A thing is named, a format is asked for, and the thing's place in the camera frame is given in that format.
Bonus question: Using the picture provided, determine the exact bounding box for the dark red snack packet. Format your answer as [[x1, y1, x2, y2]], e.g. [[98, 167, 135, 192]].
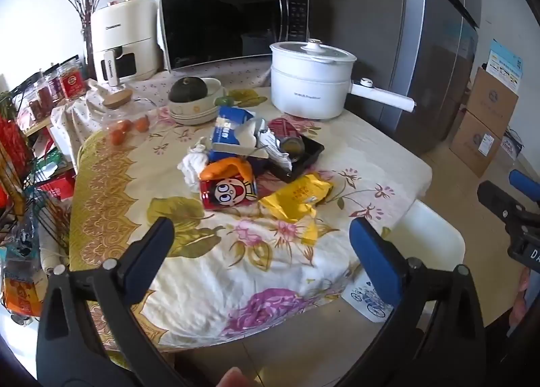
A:
[[268, 118, 304, 140]]

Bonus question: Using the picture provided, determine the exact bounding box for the black wire rack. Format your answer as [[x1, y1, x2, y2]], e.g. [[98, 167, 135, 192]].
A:
[[0, 62, 85, 274]]

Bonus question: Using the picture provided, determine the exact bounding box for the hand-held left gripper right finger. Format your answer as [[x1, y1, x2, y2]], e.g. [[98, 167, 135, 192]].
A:
[[337, 217, 487, 387]]

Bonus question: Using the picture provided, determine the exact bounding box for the small flower print cloth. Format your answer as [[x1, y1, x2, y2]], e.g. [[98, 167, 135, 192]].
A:
[[51, 66, 271, 160]]

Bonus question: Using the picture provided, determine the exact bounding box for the blue and white bag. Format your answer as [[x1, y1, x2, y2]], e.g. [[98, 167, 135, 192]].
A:
[[500, 129, 524, 160]]

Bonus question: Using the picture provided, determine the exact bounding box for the white tissue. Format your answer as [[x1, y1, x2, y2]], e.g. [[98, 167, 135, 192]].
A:
[[177, 138, 212, 194]]

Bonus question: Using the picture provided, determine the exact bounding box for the dark green squash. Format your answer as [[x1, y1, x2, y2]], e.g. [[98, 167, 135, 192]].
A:
[[169, 77, 208, 103]]

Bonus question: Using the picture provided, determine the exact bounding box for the tin can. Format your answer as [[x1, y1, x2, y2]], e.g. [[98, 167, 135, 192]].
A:
[[280, 136, 305, 160]]

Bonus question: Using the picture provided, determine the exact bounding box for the brown cardboard box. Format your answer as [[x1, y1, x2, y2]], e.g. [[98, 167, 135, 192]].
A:
[[466, 67, 519, 138], [449, 110, 503, 178]]

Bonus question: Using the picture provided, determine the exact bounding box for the white electric cooking pot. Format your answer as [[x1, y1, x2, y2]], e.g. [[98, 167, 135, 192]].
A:
[[269, 38, 417, 120]]

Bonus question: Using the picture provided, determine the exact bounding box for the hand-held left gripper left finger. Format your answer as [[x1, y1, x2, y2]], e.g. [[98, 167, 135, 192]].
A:
[[36, 216, 188, 387]]

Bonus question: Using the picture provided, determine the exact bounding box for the red cartoon face carton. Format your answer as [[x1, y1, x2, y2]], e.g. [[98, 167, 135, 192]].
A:
[[199, 172, 258, 210]]

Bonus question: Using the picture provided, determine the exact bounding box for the black door microwave oven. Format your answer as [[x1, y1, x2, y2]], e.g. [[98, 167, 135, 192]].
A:
[[158, 0, 311, 72]]

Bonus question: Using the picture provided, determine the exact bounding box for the dried branch bundle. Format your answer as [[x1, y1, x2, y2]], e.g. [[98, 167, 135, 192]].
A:
[[53, 0, 116, 77]]

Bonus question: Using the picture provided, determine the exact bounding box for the black plastic tray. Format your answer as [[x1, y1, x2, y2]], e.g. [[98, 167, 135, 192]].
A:
[[249, 127, 325, 184]]

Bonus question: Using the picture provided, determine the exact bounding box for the white paper bag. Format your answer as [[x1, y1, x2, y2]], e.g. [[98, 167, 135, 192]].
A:
[[257, 127, 294, 170]]

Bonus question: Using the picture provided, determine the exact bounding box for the dark blue snack bag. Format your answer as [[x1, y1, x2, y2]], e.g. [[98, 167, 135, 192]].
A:
[[210, 106, 256, 160]]

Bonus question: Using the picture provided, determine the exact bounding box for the grey refrigerator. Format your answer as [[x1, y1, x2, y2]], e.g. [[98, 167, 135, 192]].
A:
[[380, 0, 482, 155]]

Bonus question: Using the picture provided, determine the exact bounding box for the person's right hand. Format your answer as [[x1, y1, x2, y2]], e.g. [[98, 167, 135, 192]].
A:
[[508, 269, 533, 329]]

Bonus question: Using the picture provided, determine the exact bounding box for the blue and white carton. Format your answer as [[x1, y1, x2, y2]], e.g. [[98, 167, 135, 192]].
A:
[[485, 38, 524, 92]]

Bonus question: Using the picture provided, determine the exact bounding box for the white bin with blue print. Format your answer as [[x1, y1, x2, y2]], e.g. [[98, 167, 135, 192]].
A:
[[341, 273, 391, 324]]

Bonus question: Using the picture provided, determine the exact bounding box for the yellow snack packet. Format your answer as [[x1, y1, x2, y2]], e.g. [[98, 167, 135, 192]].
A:
[[258, 174, 334, 225]]

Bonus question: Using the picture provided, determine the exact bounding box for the red hanging ornament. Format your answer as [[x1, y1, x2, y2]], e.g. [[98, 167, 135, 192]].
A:
[[0, 114, 34, 189]]

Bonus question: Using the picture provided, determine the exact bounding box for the glass jar with cork lid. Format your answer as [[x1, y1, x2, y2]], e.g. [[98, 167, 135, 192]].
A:
[[99, 89, 140, 126]]

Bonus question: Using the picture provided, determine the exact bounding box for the person's left hand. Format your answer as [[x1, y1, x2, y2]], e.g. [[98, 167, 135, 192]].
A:
[[217, 367, 245, 387]]

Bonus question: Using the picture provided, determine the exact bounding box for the orange wrapper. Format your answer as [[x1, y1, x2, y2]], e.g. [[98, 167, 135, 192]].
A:
[[199, 158, 251, 181]]

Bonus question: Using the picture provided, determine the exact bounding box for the large flower print tablecloth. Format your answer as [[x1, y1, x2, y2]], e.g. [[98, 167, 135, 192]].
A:
[[70, 87, 433, 350]]

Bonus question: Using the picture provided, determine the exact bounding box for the red label packet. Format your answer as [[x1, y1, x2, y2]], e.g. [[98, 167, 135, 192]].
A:
[[59, 64, 87, 101]]

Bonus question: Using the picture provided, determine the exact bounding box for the white trash bin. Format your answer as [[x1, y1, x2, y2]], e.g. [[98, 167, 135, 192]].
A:
[[380, 199, 466, 320]]

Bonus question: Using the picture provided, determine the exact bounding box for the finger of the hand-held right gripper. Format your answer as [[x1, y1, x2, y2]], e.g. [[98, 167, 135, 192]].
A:
[[478, 180, 540, 236], [508, 170, 540, 202]]

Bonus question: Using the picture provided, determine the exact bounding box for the orange plastic bag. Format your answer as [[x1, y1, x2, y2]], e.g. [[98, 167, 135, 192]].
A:
[[2, 275, 45, 318]]

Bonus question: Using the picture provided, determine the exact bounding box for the cream air fryer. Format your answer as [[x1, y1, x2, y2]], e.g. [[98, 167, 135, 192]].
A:
[[90, 0, 163, 88]]

